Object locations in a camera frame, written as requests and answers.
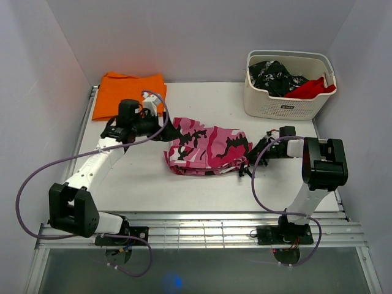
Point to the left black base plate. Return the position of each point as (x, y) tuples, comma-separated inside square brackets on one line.
[(138, 232)]

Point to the pink camouflage trousers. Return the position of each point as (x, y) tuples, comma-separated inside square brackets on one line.
[(206, 151)]

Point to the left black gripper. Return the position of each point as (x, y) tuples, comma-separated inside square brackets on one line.
[(171, 134)]

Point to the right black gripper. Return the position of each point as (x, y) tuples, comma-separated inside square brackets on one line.
[(253, 153)]

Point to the red trousers in basket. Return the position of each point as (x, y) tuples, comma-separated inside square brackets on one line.
[(311, 89)]

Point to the black white patterned trousers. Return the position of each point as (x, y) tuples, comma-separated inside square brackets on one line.
[(273, 77)]

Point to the cream plastic laundry basket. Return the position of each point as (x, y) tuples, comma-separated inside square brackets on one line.
[(258, 102)]

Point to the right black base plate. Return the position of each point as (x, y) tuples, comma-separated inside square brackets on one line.
[(277, 234)]

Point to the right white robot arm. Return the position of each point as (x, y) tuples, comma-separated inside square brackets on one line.
[(324, 169)]

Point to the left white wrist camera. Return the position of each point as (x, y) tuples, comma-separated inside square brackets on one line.
[(151, 102)]

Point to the folded orange trousers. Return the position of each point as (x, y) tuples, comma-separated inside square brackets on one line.
[(115, 87)]

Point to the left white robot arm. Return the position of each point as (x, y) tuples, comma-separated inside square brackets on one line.
[(71, 204)]

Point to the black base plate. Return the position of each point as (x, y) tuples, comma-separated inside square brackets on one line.
[(277, 234), (138, 232)]

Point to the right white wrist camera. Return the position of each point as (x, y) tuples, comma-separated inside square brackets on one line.
[(272, 135)]

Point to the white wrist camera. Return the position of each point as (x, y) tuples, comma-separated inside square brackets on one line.
[(272, 135), (151, 102)]

